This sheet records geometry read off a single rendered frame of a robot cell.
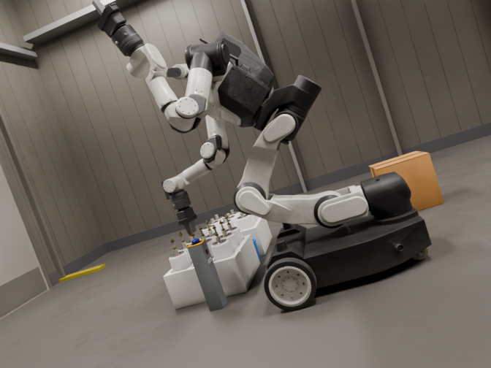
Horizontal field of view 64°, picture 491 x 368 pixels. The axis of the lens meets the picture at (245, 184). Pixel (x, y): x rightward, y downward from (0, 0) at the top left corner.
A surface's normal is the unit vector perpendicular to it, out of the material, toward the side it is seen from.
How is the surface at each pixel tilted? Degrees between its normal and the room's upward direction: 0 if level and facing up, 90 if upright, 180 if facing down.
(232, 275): 90
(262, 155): 112
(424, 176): 90
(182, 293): 90
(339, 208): 90
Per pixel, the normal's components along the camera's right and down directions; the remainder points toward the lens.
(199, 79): 0.29, -0.36
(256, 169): -0.17, 0.14
